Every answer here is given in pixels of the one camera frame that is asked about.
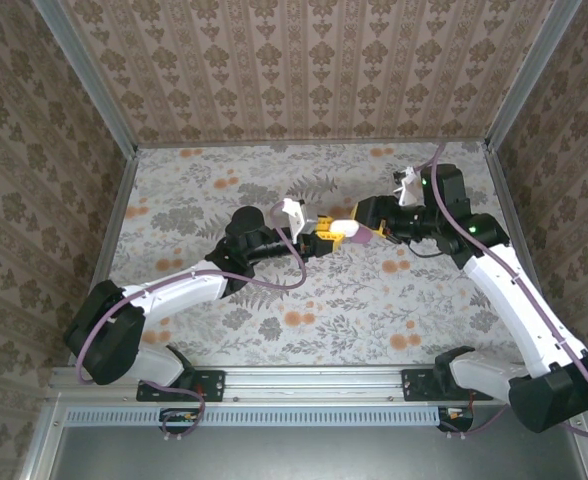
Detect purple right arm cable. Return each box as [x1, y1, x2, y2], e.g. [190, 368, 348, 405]
[426, 143, 588, 441]

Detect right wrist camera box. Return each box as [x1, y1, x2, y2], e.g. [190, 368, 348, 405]
[391, 166, 426, 208]

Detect black connector box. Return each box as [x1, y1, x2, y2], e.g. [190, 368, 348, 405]
[159, 407, 204, 435]
[436, 405, 475, 434]

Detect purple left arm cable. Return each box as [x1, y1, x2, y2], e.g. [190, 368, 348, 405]
[75, 202, 309, 444]

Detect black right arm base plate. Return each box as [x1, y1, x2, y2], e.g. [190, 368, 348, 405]
[401, 368, 495, 403]

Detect grey slotted cable duct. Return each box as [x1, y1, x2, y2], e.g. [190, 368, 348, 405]
[66, 405, 448, 428]

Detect grey metal sheet panel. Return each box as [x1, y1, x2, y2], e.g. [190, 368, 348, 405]
[48, 424, 588, 480]

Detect white earbud charging case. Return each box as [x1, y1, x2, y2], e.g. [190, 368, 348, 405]
[329, 218, 360, 238]

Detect thin black cable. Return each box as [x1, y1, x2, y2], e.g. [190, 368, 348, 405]
[407, 238, 448, 260]

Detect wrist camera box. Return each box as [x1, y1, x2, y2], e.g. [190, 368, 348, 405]
[280, 197, 321, 240]
[391, 166, 426, 208]

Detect aluminium mounting rail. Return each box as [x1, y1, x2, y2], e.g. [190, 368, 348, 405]
[48, 364, 584, 401]

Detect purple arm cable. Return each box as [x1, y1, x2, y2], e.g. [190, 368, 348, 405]
[75, 202, 309, 444]
[426, 143, 588, 441]

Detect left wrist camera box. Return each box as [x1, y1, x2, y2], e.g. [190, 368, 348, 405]
[280, 197, 321, 240]

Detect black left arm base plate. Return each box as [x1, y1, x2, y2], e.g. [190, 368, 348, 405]
[135, 368, 226, 404]

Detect aluminium table side rail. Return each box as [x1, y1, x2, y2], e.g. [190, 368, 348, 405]
[482, 142, 563, 354]
[67, 147, 141, 366]

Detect aluminium corner post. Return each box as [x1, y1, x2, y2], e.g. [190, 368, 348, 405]
[484, 0, 584, 150]
[32, 0, 140, 156]

